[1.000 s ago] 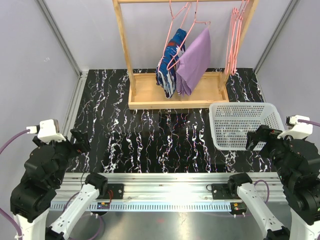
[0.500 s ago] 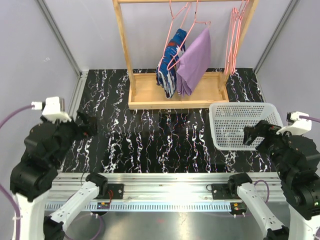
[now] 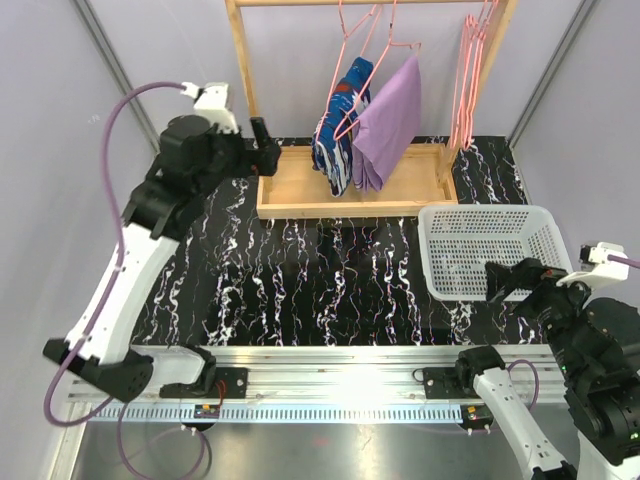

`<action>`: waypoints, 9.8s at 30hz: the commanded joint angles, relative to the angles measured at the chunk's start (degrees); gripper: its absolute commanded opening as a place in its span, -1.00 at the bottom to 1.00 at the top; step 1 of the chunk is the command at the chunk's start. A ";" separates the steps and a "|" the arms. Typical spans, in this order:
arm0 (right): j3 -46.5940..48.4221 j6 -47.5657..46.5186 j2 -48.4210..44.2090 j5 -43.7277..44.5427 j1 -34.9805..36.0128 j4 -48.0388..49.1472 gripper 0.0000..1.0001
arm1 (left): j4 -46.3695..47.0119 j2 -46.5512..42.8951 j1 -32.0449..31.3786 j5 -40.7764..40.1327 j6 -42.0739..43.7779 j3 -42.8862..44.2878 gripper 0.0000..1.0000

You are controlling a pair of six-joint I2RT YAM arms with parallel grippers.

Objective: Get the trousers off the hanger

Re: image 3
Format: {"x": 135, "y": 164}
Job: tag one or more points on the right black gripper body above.
{"x": 534, "y": 274}

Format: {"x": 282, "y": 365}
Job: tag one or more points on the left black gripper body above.
{"x": 256, "y": 161}

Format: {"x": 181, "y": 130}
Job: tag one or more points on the blue patterned trousers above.
{"x": 331, "y": 143}

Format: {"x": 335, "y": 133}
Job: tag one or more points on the purple trousers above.
{"x": 387, "y": 128}

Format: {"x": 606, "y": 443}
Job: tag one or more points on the pink hanger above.
{"x": 356, "y": 35}
{"x": 380, "y": 65}

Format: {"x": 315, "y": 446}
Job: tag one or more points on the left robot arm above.
{"x": 195, "y": 157}

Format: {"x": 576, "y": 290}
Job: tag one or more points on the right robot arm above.
{"x": 601, "y": 385}

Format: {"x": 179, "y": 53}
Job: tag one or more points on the wooden clothes rack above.
{"x": 423, "y": 176}

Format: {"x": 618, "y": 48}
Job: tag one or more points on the white plastic basket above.
{"x": 456, "y": 241}

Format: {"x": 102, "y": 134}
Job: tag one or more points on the pink empty hangers bunch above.
{"x": 466, "y": 85}

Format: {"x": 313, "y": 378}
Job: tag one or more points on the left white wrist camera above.
{"x": 214, "y": 103}

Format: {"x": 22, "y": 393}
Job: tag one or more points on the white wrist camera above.
{"x": 602, "y": 264}
{"x": 214, "y": 103}

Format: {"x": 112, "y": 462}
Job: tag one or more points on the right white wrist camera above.
{"x": 602, "y": 264}

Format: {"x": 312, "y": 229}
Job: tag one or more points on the aluminium mounting rail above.
{"x": 325, "y": 384}

